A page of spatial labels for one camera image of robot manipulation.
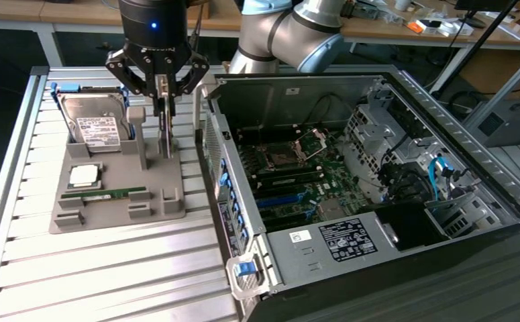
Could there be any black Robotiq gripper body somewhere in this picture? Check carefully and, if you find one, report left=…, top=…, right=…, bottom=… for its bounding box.
left=117, top=0, right=194, bottom=68

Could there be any black graphics card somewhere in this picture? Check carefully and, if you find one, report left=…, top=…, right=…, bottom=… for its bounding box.
left=153, top=75, right=175, bottom=159

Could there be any closed brown cardboard box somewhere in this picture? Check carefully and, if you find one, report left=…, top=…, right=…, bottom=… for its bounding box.
left=186, top=0, right=210, bottom=20

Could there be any hard disk with blue carrier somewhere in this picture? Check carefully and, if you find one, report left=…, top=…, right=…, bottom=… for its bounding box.
left=49, top=82, right=135, bottom=154

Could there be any wooden desk with grey legs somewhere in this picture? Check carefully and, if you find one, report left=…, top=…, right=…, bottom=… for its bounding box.
left=0, top=0, right=244, bottom=67
left=338, top=0, right=520, bottom=52

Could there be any CPU socket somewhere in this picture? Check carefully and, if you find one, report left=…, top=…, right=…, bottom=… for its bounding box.
left=262, top=140, right=306, bottom=169

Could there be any silver CPU chip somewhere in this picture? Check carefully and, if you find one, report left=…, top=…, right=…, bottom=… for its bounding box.
left=67, top=163, right=103, bottom=189

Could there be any copper socket cover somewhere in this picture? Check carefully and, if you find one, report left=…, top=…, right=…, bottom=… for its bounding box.
left=290, top=128, right=333, bottom=164

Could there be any green RAM stick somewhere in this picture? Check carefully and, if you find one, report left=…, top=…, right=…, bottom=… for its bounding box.
left=59, top=186, right=147, bottom=201

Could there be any black labelled RAM stick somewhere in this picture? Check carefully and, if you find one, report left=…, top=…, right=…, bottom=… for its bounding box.
left=252, top=167, right=325, bottom=189

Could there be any blue expansion slot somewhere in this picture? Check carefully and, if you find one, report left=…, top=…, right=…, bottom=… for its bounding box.
left=254, top=193, right=308, bottom=207

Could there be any green motherboard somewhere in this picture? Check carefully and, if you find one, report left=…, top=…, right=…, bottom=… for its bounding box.
left=236, top=127, right=377, bottom=232

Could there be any perforated metal drive cage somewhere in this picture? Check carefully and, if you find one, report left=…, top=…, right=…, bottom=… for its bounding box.
left=342, top=102, right=426, bottom=175

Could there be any grey plastic parts rack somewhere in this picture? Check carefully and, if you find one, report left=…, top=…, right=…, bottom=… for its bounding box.
left=47, top=106, right=186, bottom=235

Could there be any grey metal device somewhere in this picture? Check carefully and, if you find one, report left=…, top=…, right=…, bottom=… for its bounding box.
left=346, top=0, right=380, bottom=19

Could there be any grey chipset heatsink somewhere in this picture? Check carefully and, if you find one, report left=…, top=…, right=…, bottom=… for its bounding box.
left=317, top=198, right=349, bottom=221

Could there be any grey power supply unit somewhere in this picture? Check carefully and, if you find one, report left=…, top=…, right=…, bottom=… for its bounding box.
left=265, top=214, right=404, bottom=286

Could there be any small white box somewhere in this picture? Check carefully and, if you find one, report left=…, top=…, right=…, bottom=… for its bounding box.
left=436, top=21, right=474, bottom=37

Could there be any black monitor with stand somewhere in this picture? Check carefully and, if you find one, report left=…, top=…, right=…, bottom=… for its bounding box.
left=453, top=0, right=518, bottom=30

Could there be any black slanted pole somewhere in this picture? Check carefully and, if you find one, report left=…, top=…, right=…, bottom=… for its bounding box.
left=428, top=0, right=520, bottom=98

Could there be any open black PC case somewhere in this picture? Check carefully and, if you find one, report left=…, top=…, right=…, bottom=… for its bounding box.
left=191, top=65, right=520, bottom=322

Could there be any grey disk bay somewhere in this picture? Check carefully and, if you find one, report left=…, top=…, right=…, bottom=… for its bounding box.
left=422, top=193, right=505, bottom=237

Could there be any grey computer tower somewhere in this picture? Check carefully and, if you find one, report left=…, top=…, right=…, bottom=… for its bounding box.
left=462, top=97, right=520, bottom=148

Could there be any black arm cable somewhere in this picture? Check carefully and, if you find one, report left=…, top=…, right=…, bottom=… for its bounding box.
left=189, top=0, right=242, bottom=64

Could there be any black power wire bundle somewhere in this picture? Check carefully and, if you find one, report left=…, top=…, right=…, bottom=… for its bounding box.
left=377, top=160, right=433, bottom=204

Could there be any blue disk wire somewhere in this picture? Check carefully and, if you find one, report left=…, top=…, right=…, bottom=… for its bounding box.
left=426, top=156, right=453, bottom=203

